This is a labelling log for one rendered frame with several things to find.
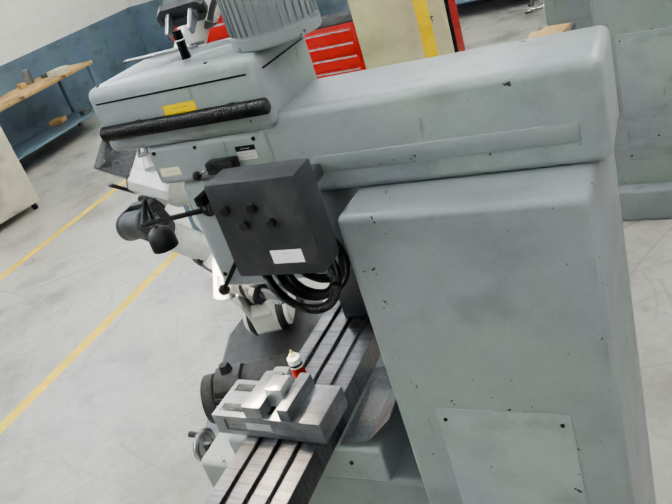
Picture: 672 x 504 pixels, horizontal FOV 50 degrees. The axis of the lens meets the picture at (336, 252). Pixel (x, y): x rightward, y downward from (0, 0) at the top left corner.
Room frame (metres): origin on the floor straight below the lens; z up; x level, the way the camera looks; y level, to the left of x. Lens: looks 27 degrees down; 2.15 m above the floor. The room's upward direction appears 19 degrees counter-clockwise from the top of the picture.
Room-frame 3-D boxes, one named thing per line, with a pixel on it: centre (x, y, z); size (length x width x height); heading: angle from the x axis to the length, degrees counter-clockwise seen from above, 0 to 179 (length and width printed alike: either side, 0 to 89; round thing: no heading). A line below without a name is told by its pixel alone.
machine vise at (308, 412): (1.60, 0.29, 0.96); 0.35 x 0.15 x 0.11; 57
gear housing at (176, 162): (1.69, 0.15, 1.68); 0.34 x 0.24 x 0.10; 59
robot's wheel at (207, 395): (2.38, 0.65, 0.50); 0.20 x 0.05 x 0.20; 170
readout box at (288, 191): (1.27, 0.10, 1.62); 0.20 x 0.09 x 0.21; 59
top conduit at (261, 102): (1.57, 0.23, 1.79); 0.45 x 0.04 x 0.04; 59
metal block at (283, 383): (1.58, 0.26, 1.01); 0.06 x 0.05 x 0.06; 147
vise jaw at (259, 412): (1.61, 0.31, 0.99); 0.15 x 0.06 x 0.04; 147
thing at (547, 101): (1.46, -0.24, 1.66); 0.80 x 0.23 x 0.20; 59
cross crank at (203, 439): (1.97, 0.61, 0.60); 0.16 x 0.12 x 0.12; 59
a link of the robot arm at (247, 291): (1.78, 0.24, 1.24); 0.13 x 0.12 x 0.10; 131
